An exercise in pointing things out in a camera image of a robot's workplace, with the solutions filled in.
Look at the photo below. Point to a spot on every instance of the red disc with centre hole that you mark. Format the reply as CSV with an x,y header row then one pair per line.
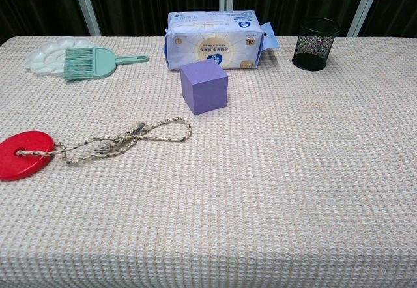
x,y
29,165

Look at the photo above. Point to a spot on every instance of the purple foam cube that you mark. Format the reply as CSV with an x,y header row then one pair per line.
x,y
205,86

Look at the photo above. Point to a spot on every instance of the black mesh pen cup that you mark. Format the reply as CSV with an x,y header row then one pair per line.
x,y
314,45

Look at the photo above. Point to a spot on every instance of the white flower paint palette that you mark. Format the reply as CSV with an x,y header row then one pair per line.
x,y
49,56

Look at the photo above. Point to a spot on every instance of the blue white tissue pack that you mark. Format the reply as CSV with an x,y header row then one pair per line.
x,y
215,40

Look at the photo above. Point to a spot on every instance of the green hand brush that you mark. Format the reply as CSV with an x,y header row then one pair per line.
x,y
97,63

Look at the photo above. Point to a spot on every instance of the beige waffle tablecloth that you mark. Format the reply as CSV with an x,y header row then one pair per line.
x,y
260,187

